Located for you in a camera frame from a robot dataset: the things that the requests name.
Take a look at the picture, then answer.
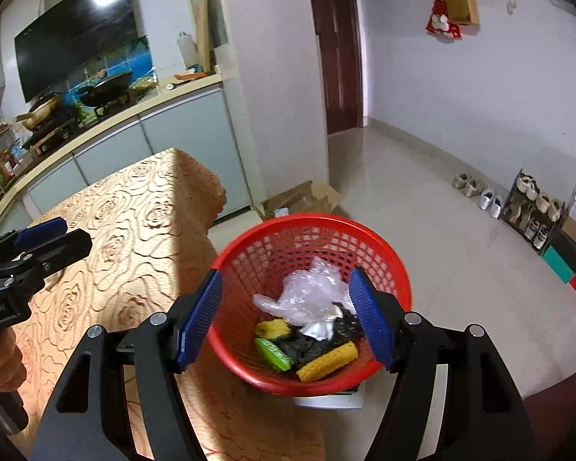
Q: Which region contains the black range hood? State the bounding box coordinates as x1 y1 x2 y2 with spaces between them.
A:
13 0 140 104

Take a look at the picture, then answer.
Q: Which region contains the clear plastic bottle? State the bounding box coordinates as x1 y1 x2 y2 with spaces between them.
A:
177 31 200 70

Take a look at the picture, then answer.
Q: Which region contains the cardboard box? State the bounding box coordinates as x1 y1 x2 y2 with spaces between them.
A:
254 181 343 222

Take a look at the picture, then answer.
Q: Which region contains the red plastic mesh basket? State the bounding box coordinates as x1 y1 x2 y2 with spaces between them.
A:
206 214 412 397

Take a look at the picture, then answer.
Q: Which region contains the kitchen counter with cabinets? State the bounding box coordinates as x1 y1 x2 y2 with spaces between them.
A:
0 74 250 241

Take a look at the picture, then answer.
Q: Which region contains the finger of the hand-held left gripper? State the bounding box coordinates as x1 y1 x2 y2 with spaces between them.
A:
0 217 69 262
7 229 93 294

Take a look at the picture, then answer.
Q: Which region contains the stack of shoe boxes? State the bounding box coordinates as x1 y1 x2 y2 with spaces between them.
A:
541 173 576 307

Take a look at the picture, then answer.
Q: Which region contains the black wok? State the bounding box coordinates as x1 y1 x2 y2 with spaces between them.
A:
79 71 134 106

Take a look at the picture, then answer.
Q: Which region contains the white plastic bag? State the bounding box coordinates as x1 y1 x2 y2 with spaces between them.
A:
300 307 344 342

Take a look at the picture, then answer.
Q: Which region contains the green snack wrapper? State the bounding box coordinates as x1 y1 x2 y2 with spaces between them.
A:
254 337 296 372

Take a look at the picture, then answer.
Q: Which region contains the person's left hand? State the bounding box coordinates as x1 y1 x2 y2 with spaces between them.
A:
0 329 27 397

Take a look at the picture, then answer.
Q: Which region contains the dark wooden door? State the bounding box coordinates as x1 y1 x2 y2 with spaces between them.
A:
306 0 366 135

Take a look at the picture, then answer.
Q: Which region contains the wooden cutting board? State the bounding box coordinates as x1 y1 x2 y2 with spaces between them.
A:
196 0 217 73

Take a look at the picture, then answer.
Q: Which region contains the brown paper bag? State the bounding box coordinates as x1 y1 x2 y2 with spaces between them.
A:
442 0 480 27

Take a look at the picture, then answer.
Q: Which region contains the shoe rack with shoes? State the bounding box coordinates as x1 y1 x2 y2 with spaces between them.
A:
502 169 564 250

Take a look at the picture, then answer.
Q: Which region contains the clear plastic bag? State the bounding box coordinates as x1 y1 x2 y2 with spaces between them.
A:
253 257 353 326

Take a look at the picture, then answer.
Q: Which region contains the metal spice rack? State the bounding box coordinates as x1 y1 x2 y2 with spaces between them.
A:
0 106 34 197

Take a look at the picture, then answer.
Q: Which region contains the large yellow foam net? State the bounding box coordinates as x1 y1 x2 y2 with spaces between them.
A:
295 342 357 383

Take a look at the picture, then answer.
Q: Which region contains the black plastic bag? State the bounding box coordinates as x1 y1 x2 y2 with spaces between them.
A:
273 302 366 366

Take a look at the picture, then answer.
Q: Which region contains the frying pan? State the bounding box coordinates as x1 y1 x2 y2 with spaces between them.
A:
14 93 64 130

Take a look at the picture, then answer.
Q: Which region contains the small yellow foam net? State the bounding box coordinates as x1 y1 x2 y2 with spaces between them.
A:
256 319 293 339

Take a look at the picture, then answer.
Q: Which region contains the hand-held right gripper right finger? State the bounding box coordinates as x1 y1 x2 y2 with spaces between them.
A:
348 266 536 461

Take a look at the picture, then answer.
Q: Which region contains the red hanging bag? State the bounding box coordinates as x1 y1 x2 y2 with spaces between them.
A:
425 0 463 40

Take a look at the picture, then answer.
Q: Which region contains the gas stove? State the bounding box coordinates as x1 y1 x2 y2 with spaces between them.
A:
22 96 145 149

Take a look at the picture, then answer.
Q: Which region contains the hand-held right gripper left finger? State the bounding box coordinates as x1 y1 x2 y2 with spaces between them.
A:
29 269 224 461

